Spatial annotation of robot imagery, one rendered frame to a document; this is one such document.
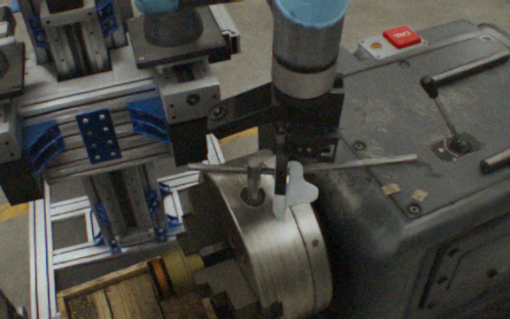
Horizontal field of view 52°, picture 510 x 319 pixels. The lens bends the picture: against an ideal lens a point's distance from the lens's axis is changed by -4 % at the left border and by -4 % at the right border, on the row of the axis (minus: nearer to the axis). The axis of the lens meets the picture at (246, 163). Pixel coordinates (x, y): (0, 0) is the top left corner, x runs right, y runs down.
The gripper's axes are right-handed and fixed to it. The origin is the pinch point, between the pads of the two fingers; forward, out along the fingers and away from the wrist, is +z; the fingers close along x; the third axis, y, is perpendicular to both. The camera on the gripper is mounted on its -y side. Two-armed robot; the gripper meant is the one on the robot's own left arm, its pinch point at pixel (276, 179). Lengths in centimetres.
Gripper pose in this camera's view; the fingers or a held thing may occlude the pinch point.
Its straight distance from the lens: 80.9
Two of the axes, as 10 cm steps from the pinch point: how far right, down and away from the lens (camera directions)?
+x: 0.6, -7.8, 6.2
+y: 10.0, 0.5, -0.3
